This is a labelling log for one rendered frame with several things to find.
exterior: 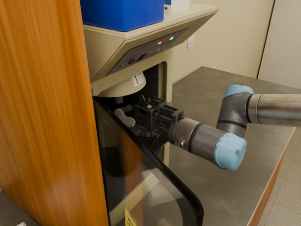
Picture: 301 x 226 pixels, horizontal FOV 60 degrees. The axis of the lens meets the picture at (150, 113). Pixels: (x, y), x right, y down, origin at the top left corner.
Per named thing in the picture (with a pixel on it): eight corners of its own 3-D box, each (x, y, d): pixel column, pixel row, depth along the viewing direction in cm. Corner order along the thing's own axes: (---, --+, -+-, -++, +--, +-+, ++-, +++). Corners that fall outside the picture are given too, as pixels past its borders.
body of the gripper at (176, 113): (149, 93, 70) (189, 107, 64) (149, 121, 74) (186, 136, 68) (131, 105, 65) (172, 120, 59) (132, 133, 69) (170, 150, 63)
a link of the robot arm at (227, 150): (237, 175, 59) (231, 171, 52) (194, 156, 65) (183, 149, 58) (250, 143, 60) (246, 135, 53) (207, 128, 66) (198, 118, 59)
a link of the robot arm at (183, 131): (201, 142, 66) (185, 159, 61) (185, 136, 68) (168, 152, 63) (204, 117, 62) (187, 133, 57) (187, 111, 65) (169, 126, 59)
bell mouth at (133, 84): (64, 85, 68) (61, 65, 65) (112, 65, 80) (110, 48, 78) (114, 105, 59) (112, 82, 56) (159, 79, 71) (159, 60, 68)
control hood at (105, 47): (79, 81, 47) (70, 24, 42) (174, 41, 69) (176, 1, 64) (127, 99, 41) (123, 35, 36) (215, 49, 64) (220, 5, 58)
